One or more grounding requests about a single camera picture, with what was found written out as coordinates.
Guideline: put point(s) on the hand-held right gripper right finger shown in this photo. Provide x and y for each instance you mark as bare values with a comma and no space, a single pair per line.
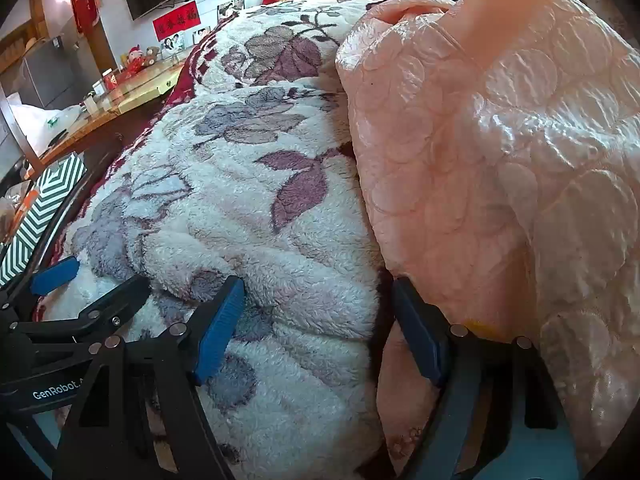
417,335

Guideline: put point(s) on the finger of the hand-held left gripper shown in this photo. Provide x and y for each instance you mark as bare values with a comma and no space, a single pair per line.
55,275
120,297

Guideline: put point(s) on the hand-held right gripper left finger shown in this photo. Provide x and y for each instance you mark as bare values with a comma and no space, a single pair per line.
220,330

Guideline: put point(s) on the green white striped box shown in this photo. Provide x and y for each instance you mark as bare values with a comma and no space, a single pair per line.
40,205

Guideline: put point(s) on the orange snack packet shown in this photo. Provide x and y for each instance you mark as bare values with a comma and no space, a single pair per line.
29,201

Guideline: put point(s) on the floral fleece blanket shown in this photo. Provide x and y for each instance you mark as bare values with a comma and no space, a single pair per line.
225,220

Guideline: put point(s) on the white plastic bag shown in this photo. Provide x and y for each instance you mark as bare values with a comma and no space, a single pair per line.
45,125

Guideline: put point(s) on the small glass jar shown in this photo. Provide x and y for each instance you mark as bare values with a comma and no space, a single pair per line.
90,104

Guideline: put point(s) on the peach quilted blanket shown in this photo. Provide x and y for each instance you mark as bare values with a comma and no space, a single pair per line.
500,160

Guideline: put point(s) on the wooden glass-top cabinet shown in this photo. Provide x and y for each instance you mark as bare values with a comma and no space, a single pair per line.
140,90

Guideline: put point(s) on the small red box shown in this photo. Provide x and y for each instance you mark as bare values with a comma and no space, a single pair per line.
112,79

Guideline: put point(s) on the grey refrigerator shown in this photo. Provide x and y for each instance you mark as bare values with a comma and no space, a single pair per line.
45,70

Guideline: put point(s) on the red plush doll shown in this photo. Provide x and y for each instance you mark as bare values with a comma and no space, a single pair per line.
133,60

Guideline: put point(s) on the brown teddy bear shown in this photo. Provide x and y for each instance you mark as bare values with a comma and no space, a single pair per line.
152,55

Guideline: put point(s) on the couple photo frame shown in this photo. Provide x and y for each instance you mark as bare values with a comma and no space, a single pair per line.
173,44

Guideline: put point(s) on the small photo frame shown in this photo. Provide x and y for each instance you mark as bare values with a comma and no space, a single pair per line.
201,35

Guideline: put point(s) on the red wall banner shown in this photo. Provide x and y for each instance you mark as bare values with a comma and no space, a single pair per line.
176,22

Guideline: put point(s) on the large wedding photo frame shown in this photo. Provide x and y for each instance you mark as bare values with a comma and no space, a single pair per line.
231,10

